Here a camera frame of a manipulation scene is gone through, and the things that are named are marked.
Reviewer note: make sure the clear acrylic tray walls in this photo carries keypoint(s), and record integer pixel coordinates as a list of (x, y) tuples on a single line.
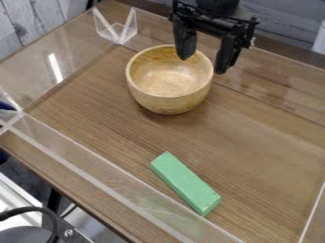
[(253, 140)]

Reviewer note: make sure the black metal table leg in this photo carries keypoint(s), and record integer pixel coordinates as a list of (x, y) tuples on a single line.
[(54, 201)]

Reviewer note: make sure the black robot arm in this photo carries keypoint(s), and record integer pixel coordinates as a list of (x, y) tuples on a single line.
[(215, 17)]

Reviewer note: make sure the green rectangular block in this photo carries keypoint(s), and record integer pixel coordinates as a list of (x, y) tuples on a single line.
[(196, 192)]

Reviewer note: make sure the blue object at left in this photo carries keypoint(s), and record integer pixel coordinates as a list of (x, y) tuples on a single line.
[(6, 106)]

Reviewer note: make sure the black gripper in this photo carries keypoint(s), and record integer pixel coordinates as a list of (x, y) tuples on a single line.
[(215, 17)]

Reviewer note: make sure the brown wooden bowl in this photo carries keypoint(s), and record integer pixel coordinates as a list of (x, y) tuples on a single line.
[(166, 85)]

